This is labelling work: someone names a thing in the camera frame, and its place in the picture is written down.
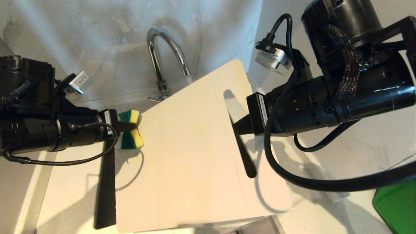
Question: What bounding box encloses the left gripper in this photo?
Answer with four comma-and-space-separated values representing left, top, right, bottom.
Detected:
0, 109, 140, 156

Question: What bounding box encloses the yellow and green sponge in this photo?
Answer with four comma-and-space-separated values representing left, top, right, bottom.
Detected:
118, 110, 145, 150

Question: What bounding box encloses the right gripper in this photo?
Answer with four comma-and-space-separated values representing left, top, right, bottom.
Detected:
231, 75, 416, 137

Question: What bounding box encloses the chrome gooseneck faucet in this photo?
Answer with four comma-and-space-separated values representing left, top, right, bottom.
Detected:
146, 26, 193, 102

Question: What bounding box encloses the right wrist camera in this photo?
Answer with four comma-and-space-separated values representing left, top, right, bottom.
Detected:
254, 39, 312, 95

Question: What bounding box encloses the black flat bar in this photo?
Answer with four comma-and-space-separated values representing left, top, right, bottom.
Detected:
94, 141, 117, 230

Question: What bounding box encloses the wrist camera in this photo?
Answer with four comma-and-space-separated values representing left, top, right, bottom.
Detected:
55, 71, 94, 112
254, 39, 312, 95

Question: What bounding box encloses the cream plastic cutting board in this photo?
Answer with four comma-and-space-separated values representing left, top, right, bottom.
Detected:
115, 59, 293, 233

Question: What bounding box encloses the thin black cable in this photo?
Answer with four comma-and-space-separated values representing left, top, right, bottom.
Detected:
3, 122, 119, 166

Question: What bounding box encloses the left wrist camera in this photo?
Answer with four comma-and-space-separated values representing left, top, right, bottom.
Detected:
55, 71, 94, 112

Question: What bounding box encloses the green plastic board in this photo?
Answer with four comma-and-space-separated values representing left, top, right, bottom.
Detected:
372, 180, 416, 234

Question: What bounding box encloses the braided black cable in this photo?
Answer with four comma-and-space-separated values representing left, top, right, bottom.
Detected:
293, 120, 360, 153

